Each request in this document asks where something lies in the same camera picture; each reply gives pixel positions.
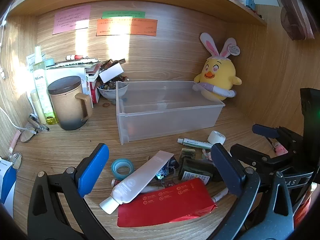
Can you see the brown wooden pieces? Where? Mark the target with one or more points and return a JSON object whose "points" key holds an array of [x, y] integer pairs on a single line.
{"points": [[112, 63]]}

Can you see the beige ceramic mug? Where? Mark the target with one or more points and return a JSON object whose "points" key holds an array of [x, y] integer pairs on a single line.
{"points": [[67, 110]]}

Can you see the white marker stick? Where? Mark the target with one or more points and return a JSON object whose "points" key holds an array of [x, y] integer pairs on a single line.
{"points": [[220, 195]]}

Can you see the tall yellow-green spray bottle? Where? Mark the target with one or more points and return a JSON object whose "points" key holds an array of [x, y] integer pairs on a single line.
{"points": [[41, 85]]}

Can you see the white cream tube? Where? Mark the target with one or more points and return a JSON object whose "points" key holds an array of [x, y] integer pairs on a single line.
{"points": [[145, 177]]}

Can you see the small wooden brush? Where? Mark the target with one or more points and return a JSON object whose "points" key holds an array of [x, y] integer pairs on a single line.
{"points": [[188, 153]]}

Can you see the stack of books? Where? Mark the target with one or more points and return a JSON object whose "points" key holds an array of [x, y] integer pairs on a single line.
{"points": [[75, 64]]}

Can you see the light blue tape roll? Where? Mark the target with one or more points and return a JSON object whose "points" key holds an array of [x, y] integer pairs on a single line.
{"points": [[116, 173]]}

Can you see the pink slim tube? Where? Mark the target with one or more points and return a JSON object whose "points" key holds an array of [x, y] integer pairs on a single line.
{"points": [[14, 141]]}

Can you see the red capped white marker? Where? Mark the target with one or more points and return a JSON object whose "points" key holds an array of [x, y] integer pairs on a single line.
{"points": [[76, 56]]}

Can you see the blue toy figure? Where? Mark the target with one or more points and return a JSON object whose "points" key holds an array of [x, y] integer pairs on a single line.
{"points": [[249, 2]]}

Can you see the blue and white carton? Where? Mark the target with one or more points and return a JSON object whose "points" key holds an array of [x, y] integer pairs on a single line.
{"points": [[7, 185]]}

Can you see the white bowl of beads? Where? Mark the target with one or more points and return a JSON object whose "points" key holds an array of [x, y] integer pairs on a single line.
{"points": [[110, 91]]}

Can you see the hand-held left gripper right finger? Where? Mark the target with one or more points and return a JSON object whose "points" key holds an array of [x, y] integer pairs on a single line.
{"points": [[227, 170]]}

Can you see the black pen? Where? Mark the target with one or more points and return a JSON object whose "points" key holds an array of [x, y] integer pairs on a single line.
{"points": [[40, 125]]}

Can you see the clear plastic storage box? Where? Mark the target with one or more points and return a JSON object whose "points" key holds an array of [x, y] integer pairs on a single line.
{"points": [[170, 120]]}

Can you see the white cardboard box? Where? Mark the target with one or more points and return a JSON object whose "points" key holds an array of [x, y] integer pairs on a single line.
{"points": [[111, 73]]}

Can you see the pale yellow slim tube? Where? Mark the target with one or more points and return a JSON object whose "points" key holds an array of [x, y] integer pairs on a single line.
{"points": [[37, 107]]}

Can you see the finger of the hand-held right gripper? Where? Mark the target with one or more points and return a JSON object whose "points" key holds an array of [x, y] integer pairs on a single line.
{"points": [[265, 131], [252, 156]]}

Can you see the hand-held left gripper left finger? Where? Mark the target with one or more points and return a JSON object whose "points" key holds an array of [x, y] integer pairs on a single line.
{"points": [[93, 170]]}

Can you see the blue foil sachet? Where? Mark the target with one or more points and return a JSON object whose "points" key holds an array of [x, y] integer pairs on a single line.
{"points": [[166, 171]]}

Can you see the white ointment tube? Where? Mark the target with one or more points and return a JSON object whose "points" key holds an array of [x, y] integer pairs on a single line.
{"points": [[195, 143]]}

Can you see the pink plastic item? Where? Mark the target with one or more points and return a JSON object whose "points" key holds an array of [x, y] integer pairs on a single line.
{"points": [[280, 149]]}

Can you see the orange paper note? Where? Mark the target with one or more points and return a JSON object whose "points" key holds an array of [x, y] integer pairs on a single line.
{"points": [[127, 27]]}

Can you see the red and white book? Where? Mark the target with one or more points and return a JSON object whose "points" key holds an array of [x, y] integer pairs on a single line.
{"points": [[94, 92]]}

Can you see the red foil packet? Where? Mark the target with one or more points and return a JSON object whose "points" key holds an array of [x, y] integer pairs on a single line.
{"points": [[165, 205]]}

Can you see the dark brown mug lid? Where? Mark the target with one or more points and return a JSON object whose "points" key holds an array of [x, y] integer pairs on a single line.
{"points": [[65, 85]]}

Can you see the green sleeved spray bottle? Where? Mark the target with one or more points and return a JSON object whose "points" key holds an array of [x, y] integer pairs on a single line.
{"points": [[195, 171]]}

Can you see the pink paper note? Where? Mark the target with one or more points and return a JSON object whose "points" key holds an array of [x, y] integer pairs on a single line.
{"points": [[71, 18]]}

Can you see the green paper note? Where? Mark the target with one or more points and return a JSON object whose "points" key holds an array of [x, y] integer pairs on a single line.
{"points": [[123, 14]]}

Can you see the yellow chick plush toy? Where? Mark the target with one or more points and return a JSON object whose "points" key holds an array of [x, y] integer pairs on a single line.
{"points": [[220, 75]]}

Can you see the white tape roll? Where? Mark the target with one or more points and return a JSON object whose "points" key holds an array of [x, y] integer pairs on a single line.
{"points": [[217, 137]]}

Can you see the dark brown wooden holder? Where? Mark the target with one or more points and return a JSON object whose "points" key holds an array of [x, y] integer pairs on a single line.
{"points": [[295, 17]]}

